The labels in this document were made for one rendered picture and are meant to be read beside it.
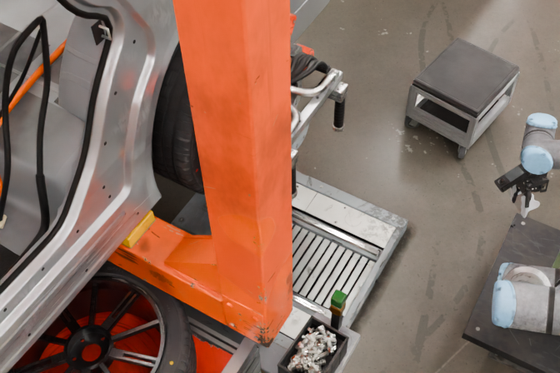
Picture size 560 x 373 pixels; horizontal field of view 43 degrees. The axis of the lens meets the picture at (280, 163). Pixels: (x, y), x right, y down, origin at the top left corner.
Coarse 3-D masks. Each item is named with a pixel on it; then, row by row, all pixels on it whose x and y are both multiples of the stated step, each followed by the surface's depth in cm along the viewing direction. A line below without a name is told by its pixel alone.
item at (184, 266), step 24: (144, 240) 230; (168, 240) 230; (192, 240) 224; (120, 264) 239; (144, 264) 227; (168, 264) 222; (192, 264) 212; (216, 264) 203; (168, 288) 231; (192, 288) 220; (216, 288) 216; (216, 312) 224
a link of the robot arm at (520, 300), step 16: (512, 272) 226; (528, 272) 223; (544, 272) 228; (496, 288) 177; (512, 288) 174; (528, 288) 174; (544, 288) 173; (496, 304) 174; (512, 304) 172; (528, 304) 171; (544, 304) 170; (496, 320) 175; (512, 320) 172; (528, 320) 171; (544, 320) 170
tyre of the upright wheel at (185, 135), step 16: (176, 48) 218; (176, 64) 217; (176, 80) 216; (160, 96) 218; (176, 96) 216; (160, 112) 219; (176, 112) 216; (160, 128) 221; (176, 128) 218; (192, 128) 217; (160, 144) 224; (176, 144) 220; (192, 144) 221; (160, 160) 229; (176, 160) 224; (192, 160) 225; (176, 176) 233; (192, 176) 230
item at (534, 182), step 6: (534, 174) 232; (546, 174) 233; (522, 180) 233; (528, 180) 232; (534, 180) 232; (540, 180) 232; (546, 180) 232; (522, 186) 234; (528, 186) 233; (534, 186) 234; (540, 186) 235; (546, 186) 234; (522, 192) 234
